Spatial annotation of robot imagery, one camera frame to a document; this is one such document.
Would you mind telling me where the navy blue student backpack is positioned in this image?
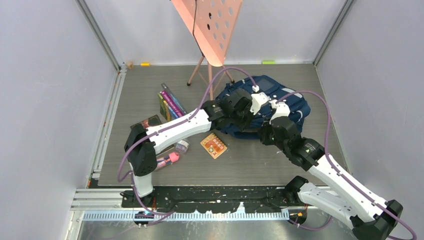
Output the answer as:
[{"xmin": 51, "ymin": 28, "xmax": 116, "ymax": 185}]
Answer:
[{"xmin": 215, "ymin": 75, "xmax": 311, "ymax": 140}]

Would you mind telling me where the Animal Farm book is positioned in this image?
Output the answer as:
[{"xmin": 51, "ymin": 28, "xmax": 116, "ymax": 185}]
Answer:
[{"xmin": 157, "ymin": 92, "xmax": 176, "ymax": 122}]

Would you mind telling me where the purple Treehouse book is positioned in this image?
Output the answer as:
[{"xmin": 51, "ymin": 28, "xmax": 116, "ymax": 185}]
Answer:
[{"xmin": 160, "ymin": 90, "xmax": 185, "ymax": 118}]

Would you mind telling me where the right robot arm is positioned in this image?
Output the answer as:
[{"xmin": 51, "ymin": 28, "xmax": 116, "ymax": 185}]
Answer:
[{"xmin": 258, "ymin": 116, "xmax": 403, "ymax": 240}]

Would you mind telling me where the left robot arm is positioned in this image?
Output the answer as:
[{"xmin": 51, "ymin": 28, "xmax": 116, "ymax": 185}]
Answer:
[{"xmin": 122, "ymin": 85, "xmax": 262, "ymax": 207}]

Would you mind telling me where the green tape piece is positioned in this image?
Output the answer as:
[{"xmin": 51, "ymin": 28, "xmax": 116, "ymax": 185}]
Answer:
[{"xmin": 261, "ymin": 60, "xmax": 276, "ymax": 65}]

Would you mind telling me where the small purple glitter jar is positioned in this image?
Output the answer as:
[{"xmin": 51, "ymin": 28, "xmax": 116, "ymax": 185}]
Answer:
[{"xmin": 175, "ymin": 139, "xmax": 190, "ymax": 154}]

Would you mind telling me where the Three Days to See book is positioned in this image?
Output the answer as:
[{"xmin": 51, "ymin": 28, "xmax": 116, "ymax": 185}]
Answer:
[{"xmin": 130, "ymin": 114, "xmax": 175, "ymax": 161}]

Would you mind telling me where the pink music stand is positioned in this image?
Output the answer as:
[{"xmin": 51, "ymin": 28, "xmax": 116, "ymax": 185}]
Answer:
[{"xmin": 171, "ymin": 0, "xmax": 243, "ymax": 86}]

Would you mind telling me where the small wooden block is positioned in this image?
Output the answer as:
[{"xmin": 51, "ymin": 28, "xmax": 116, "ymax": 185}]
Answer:
[{"xmin": 125, "ymin": 61, "xmax": 134, "ymax": 70}]

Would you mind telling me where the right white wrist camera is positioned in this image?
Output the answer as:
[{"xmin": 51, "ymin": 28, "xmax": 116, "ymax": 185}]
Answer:
[{"xmin": 269, "ymin": 100, "xmax": 291, "ymax": 124}]

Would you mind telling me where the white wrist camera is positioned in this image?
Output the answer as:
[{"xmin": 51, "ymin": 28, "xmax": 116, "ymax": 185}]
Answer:
[
  {"xmin": 250, "ymin": 92, "xmax": 269, "ymax": 115},
  {"xmin": 269, "ymin": 100, "xmax": 291, "ymax": 124}
]

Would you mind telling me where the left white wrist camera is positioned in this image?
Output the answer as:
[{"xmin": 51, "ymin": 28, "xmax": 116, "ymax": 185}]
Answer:
[{"xmin": 250, "ymin": 92, "xmax": 269, "ymax": 115}]

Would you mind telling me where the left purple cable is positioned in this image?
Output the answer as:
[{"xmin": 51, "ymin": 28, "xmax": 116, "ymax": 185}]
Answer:
[{"xmin": 116, "ymin": 66, "xmax": 259, "ymax": 227}]

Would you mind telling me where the purple cable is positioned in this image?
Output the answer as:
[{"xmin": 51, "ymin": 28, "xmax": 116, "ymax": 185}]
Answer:
[
  {"xmin": 274, "ymin": 90, "xmax": 418, "ymax": 240},
  {"xmin": 116, "ymin": 66, "xmax": 259, "ymax": 227}
]

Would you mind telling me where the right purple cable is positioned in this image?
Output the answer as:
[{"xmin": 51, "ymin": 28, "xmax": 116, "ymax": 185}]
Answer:
[{"xmin": 274, "ymin": 90, "xmax": 418, "ymax": 240}]

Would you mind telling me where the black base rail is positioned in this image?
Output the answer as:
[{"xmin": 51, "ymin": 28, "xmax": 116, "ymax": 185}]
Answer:
[{"xmin": 120, "ymin": 185, "xmax": 308, "ymax": 214}]

